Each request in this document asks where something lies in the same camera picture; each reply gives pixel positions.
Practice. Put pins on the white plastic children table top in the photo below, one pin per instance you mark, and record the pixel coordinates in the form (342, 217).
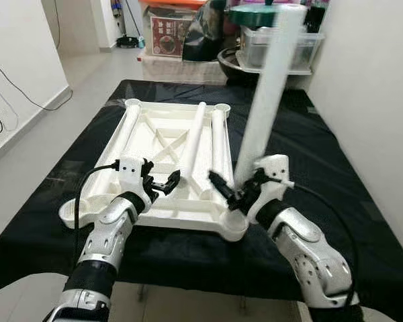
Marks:
(188, 218)

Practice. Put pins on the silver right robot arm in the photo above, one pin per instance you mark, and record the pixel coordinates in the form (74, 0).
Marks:
(309, 255)

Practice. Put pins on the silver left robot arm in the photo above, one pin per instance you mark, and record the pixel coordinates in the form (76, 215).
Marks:
(107, 231)

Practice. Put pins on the clear tape strip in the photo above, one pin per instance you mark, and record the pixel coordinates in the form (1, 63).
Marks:
(117, 101)

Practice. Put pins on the black wok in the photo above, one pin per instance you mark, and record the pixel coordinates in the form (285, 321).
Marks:
(232, 67)

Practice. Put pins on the black tablecloth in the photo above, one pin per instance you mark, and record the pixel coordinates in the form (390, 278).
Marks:
(33, 201)

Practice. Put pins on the black floor mop head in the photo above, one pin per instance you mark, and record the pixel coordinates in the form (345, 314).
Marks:
(129, 41)

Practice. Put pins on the orange-lidded storage box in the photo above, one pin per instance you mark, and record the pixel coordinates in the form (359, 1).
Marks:
(168, 37)

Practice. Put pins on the clear plastic storage bin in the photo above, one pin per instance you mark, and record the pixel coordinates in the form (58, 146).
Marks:
(312, 47)

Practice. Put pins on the black plastic bag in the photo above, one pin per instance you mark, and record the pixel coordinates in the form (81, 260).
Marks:
(205, 37)

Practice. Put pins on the green round pot lid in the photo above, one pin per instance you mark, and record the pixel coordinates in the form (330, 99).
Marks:
(252, 17)

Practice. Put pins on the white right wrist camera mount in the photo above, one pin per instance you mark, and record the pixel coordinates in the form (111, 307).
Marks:
(272, 168)

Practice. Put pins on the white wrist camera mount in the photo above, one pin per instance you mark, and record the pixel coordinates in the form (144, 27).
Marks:
(131, 168)
(272, 168)

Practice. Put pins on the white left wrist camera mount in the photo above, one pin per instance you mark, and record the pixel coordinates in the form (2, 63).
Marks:
(131, 168)

